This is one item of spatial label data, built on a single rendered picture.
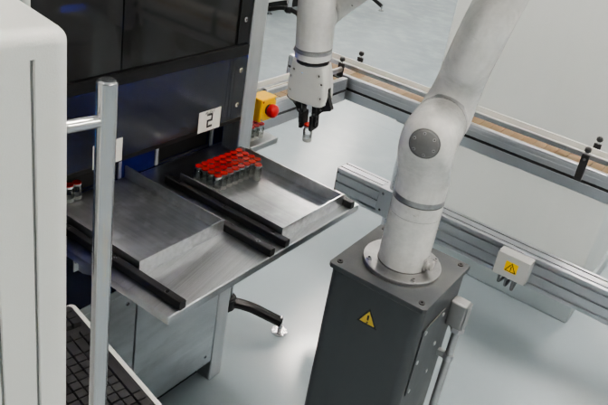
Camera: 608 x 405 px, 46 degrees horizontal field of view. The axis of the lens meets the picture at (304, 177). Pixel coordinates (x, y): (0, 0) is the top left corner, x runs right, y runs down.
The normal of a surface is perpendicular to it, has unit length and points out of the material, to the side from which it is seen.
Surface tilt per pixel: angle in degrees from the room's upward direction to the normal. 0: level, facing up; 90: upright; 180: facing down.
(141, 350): 90
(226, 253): 0
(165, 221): 0
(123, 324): 90
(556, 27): 90
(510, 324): 0
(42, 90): 90
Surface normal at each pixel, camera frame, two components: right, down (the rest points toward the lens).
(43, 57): 0.67, 0.43
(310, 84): -0.55, 0.40
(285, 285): 0.15, -0.88
